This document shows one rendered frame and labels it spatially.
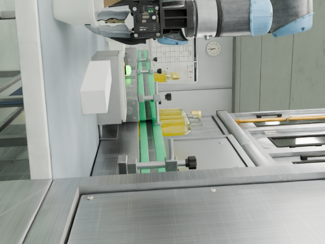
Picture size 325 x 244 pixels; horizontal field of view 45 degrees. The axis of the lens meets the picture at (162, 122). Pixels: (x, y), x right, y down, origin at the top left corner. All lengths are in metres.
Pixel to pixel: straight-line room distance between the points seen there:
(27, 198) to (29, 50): 0.22
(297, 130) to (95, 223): 1.69
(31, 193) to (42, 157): 0.07
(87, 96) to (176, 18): 0.34
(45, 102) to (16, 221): 0.19
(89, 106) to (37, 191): 0.41
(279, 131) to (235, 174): 1.47
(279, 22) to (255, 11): 0.44
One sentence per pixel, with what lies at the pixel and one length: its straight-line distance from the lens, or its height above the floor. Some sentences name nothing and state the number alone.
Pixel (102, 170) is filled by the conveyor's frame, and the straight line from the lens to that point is 1.07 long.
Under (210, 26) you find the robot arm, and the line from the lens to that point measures 0.77.
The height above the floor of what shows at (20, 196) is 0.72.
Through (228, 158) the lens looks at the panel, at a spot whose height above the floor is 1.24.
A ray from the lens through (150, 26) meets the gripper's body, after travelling 0.74.
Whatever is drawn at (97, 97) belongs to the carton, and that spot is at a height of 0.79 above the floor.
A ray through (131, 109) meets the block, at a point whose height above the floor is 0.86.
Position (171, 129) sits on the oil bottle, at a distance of 1.57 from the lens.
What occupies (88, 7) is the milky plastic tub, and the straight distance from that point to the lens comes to 0.71.
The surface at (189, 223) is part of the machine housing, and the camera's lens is 0.51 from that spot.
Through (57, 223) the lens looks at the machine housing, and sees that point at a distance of 0.52.
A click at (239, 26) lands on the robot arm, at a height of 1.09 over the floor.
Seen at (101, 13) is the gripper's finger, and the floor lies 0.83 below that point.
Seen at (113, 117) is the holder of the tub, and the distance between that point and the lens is 1.27.
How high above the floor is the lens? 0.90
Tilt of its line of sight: 3 degrees up
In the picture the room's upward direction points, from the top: 87 degrees clockwise
